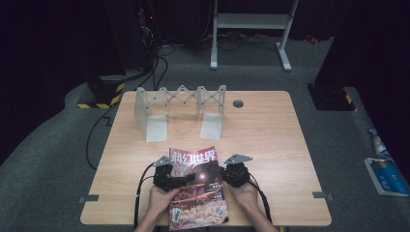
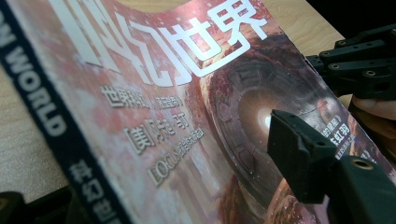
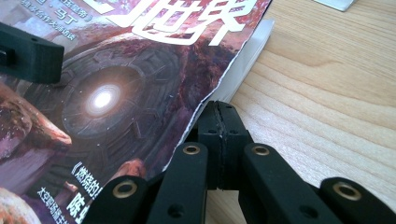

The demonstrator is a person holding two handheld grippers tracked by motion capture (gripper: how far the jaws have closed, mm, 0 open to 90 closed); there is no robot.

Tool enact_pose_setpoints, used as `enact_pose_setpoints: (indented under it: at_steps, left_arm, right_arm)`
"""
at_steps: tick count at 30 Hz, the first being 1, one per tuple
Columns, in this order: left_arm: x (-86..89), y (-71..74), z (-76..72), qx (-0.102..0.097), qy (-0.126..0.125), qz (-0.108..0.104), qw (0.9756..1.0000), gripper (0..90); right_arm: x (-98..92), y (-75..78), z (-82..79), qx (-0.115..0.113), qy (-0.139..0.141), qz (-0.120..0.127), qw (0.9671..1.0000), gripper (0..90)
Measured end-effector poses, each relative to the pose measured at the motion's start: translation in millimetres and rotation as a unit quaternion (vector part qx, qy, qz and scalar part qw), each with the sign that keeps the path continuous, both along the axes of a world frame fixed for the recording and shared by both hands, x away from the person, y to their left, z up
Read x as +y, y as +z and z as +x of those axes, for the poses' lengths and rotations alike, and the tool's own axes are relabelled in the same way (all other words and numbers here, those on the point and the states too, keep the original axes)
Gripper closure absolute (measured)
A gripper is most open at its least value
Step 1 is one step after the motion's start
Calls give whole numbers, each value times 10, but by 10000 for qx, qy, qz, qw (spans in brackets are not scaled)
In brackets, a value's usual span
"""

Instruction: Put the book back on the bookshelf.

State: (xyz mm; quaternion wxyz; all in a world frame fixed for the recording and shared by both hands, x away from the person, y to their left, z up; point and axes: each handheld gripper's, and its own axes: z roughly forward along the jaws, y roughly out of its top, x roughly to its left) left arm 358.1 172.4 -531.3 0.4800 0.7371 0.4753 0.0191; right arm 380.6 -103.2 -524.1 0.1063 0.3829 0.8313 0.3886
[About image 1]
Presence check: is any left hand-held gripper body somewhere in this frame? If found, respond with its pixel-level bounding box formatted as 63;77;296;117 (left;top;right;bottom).
152;156;182;193

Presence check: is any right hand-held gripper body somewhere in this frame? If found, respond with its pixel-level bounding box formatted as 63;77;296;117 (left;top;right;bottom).
220;153;254;189

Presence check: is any red cover magazine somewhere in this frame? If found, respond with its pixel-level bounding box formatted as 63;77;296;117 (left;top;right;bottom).
167;145;230;232

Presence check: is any white expandable metal book rack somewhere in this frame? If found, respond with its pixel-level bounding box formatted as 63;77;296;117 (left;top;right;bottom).
133;84;227;143

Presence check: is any person's left hand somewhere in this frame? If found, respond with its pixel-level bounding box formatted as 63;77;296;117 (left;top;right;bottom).
148;186;182;217

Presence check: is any person's right hand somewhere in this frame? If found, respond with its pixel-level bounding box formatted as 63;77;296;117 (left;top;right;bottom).
225;182;259;213

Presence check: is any grey tape piece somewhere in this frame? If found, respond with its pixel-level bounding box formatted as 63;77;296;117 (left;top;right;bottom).
311;190;335;202
78;193;101;204

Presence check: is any black yellow striped base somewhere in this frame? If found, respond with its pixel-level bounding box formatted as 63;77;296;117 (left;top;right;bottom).
76;74;127;110

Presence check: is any black base with yellow mark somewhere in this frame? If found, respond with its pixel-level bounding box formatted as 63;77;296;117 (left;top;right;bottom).
307;83;358;112

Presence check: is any white and blue packet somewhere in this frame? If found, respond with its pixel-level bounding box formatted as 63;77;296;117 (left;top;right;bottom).
367;128;393;160

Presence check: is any dark equipment tower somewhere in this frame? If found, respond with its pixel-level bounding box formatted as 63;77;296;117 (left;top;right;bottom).
102;0;158;73

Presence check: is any white metal stand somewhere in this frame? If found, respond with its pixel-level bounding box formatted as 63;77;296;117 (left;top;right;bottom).
210;0;300;73

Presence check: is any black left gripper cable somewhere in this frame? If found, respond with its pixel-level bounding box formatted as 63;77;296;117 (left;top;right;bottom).
132;161;158;232

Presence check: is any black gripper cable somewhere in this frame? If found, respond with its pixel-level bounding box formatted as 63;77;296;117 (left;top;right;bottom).
247;173;274;225
132;161;158;232

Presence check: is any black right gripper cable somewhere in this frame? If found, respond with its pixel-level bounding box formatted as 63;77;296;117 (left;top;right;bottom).
247;173;274;225

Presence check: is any black floor cable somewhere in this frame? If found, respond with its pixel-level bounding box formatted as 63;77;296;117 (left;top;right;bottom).
84;44;169;171

